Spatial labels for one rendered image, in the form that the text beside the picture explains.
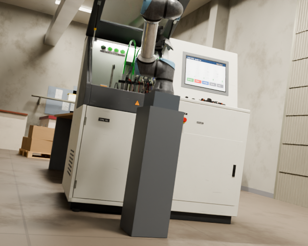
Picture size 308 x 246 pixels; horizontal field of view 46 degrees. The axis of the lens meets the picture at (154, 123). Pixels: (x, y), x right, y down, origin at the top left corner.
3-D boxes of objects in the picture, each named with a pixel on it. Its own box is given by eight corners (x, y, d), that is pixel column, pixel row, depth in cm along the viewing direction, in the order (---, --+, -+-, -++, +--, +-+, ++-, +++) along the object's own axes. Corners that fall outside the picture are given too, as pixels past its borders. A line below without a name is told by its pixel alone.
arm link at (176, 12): (187, -1, 206) (181, 7, 254) (168, -4, 206) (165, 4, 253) (184, 20, 208) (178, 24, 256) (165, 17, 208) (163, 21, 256)
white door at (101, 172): (72, 197, 265) (86, 105, 270) (71, 196, 268) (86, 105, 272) (156, 205, 284) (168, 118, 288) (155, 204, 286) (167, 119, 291)
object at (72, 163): (66, 211, 264) (82, 104, 270) (61, 197, 320) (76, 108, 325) (157, 218, 285) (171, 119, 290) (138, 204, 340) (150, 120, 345)
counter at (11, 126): (17, 145, 1108) (22, 116, 1114) (21, 151, 870) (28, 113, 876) (-12, 142, 1077) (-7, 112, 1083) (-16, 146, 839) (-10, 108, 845)
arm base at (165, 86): (177, 95, 235) (179, 80, 236) (156, 91, 230) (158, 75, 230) (167, 97, 249) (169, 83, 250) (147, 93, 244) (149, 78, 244)
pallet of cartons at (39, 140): (20, 156, 701) (25, 124, 705) (17, 153, 783) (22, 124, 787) (78, 163, 745) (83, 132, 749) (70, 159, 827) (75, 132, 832)
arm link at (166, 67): (174, 79, 234) (177, 59, 235) (153, 76, 234) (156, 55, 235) (172, 82, 246) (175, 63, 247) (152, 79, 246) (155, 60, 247)
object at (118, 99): (88, 105, 271) (92, 84, 272) (87, 105, 275) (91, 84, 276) (166, 118, 289) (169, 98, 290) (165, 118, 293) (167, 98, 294)
